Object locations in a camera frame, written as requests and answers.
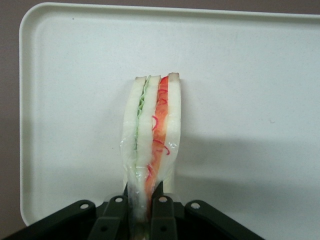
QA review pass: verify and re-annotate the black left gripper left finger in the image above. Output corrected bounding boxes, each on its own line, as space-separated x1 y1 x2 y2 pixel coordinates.
91 181 131 240

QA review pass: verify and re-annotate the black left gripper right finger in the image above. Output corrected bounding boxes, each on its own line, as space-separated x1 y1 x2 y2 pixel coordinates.
149 181 179 240

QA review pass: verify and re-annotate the triangle sandwich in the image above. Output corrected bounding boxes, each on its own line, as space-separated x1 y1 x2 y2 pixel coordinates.
119 71 182 240

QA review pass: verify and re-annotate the cream plastic tray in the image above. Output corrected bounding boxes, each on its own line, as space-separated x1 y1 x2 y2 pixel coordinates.
19 1 320 227

